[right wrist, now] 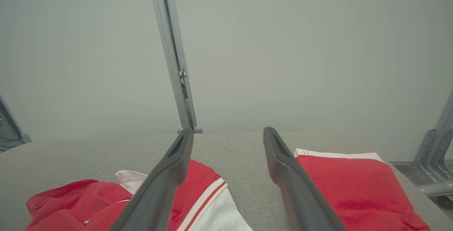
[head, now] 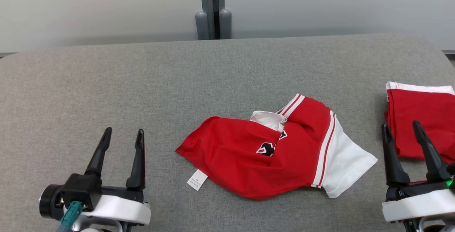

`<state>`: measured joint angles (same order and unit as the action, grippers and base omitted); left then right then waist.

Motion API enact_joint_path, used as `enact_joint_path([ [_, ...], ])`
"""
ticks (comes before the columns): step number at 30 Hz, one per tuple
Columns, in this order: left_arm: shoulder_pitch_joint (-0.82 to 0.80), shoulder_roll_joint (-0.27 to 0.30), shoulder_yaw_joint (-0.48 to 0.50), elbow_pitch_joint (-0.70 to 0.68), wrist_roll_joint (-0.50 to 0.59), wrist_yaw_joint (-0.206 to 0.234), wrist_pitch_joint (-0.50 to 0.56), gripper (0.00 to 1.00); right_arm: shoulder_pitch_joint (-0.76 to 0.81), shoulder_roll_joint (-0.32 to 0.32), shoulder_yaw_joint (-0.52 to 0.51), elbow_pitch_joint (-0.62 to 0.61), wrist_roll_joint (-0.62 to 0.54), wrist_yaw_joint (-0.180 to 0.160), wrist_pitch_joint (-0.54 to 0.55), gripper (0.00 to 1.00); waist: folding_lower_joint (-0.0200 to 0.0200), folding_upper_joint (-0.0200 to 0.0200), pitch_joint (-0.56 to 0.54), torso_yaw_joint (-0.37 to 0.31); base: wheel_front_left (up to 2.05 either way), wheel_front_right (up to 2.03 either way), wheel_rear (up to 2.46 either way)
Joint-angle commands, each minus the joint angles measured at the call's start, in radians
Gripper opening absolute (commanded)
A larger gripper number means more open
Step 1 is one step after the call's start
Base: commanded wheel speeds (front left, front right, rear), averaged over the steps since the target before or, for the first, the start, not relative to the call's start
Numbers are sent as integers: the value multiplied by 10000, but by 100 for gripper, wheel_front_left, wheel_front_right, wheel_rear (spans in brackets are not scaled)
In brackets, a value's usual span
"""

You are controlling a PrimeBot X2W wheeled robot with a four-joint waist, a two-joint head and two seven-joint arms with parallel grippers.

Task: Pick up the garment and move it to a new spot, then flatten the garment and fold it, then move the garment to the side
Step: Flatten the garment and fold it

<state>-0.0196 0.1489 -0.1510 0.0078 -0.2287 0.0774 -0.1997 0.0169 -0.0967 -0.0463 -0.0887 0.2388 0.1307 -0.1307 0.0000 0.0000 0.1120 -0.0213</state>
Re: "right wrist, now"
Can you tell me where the red jersey white trim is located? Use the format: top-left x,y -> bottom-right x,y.
25,158 -> 253,231

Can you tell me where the red basketball shorts white stripe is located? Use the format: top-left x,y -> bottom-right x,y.
294,148 -> 431,231

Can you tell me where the grey metal bracket frame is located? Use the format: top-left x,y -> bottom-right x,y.
389,89 -> 453,198

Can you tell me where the grey metal frame panel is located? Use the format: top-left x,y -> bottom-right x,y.
0,95 -> 32,153

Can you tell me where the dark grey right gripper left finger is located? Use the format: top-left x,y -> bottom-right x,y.
109,128 -> 194,231

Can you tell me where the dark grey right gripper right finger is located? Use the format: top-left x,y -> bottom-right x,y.
263,127 -> 347,231

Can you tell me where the grey metal post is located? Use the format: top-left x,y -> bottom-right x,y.
148,0 -> 203,134

